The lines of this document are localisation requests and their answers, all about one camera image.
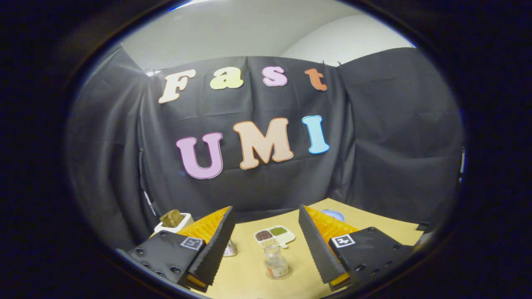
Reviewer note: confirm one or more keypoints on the white divided grain dish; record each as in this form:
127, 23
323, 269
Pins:
276, 234

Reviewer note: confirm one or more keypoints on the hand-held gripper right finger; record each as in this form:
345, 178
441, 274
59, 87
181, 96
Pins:
318, 245

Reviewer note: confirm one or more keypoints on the ribbed metal container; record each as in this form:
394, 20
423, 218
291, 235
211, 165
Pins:
230, 249

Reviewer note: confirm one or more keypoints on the brown toast slice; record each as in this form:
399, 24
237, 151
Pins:
171, 218

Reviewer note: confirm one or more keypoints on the black table edge clip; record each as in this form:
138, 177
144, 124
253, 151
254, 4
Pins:
424, 226

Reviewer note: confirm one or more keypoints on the white toaster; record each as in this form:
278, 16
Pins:
185, 221

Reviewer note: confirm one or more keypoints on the clear glass juice bottle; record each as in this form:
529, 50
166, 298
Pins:
276, 261

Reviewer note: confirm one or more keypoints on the wooden table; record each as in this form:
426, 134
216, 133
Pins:
249, 270

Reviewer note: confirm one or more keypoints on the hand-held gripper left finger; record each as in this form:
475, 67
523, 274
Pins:
214, 245

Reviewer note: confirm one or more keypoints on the light blue plate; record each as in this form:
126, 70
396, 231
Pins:
334, 214

